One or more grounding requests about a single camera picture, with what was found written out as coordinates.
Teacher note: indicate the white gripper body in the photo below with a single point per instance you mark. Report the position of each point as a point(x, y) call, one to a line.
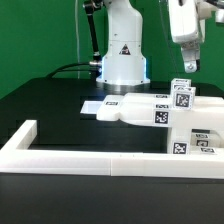
point(184, 21)

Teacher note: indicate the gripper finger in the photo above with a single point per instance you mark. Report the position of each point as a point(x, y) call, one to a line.
point(191, 56)

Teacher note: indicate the small tagged white cube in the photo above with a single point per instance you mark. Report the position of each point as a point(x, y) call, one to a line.
point(178, 82)
point(183, 97)

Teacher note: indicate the white chair back part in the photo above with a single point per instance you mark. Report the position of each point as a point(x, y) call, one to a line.
point(156, 110)

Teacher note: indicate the white chair seat part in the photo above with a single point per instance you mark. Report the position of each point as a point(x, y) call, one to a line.
point(178, 141)

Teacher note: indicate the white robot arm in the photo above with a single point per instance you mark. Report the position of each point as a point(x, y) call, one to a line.
point(124, 64)

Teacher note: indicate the white sheet with tags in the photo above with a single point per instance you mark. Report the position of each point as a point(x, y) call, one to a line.
point(90, 107)

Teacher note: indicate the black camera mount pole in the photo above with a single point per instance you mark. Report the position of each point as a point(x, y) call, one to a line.
point(89, 8)

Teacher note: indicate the white U-shaped border frame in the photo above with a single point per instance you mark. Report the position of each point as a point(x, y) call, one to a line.
point(17, 157)

